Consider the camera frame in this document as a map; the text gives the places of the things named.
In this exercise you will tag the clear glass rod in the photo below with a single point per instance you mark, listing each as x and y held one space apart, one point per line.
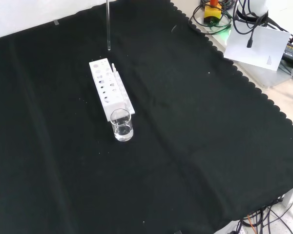
108 24

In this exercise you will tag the small clear glass beaker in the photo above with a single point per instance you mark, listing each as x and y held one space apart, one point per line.
123 132

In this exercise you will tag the white test tube rack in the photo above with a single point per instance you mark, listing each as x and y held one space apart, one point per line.
114 105

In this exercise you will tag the black scalloped bench cloth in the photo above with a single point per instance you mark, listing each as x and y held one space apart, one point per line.
185 122

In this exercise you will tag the yellow stop button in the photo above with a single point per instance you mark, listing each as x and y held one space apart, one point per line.
212 13

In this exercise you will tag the clear tape strip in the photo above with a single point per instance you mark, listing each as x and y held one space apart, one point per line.
56 22

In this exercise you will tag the white paper board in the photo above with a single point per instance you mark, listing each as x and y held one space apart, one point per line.
261 51

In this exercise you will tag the black power adapter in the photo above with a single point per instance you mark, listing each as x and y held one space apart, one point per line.
291 52

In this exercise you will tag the white bench bracket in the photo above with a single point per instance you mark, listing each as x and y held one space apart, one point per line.
291 195

